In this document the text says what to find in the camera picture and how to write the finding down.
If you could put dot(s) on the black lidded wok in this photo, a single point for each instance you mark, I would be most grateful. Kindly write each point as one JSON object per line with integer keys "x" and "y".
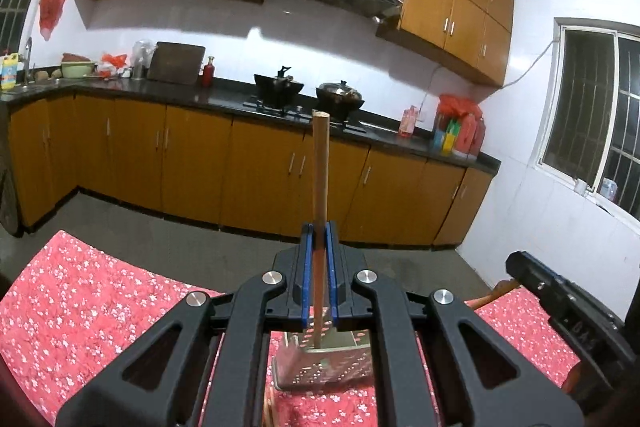
{"x": 338, "y": 99}

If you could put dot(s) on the wooden chopstick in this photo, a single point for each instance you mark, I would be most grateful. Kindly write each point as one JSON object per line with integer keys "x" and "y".
{"x": 321, "y": 135}
{"x": 502, "y": 288}
{"x": 269, "y": 413}

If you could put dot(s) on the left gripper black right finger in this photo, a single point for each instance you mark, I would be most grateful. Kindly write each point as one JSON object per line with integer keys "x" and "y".
{"x": 435, "y": 361}

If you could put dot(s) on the clear plastic jar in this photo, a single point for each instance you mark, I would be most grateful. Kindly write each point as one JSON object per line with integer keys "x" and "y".
{"x": 141, "y": 58}

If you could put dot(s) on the brown lower kitchen cabinets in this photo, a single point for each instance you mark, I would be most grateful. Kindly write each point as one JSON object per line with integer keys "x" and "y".
{"x": 232, "y": 172}

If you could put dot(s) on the red sauce bottle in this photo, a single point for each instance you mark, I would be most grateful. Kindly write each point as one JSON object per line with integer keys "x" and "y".
{"x": 208, "y": 73}

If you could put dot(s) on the red bags and boxes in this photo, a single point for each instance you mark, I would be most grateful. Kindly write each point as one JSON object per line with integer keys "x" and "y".
{"x": 459, "y": 128}

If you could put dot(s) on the dark wooden cutting board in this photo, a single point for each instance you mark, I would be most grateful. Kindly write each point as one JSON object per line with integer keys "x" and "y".
{"x": 176, "y": 63}

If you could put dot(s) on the beige perforated utensil holder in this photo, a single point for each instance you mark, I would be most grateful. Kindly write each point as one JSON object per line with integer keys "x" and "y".
{"x": 342, "y": 360}

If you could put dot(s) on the pink bottle on counter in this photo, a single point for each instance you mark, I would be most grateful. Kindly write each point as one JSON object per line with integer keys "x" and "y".
{"x": 408, "y": 122}

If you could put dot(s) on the green bowl on counter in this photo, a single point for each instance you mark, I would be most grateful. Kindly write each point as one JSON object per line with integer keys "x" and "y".
{"x": 74, "y": 66}

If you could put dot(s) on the red floral tablecloth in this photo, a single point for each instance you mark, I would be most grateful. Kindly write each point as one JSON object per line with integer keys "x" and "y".
{"x": 74, "y": 308}

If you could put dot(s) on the yellow detergent bottle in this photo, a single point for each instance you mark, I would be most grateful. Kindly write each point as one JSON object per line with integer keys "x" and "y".
{"x": 9, "y": 63}

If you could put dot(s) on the red plastic bag on wall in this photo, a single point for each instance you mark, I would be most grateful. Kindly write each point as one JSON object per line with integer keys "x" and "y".
{"x": 50, "y": 12}

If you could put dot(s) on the right window with bars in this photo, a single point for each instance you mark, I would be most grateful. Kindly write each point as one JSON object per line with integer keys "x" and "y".
{"x": 592, "y": 134}

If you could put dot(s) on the black wok with handle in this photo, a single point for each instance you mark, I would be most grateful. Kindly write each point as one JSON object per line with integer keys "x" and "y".
{"x": 278, "y": 91}

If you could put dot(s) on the red bag on counter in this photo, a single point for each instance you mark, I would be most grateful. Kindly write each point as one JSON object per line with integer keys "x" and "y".
{"x": 112, "y": 65}

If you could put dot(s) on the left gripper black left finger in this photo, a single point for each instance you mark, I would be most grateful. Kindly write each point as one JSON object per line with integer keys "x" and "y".
{"x": 203, "y": 363}

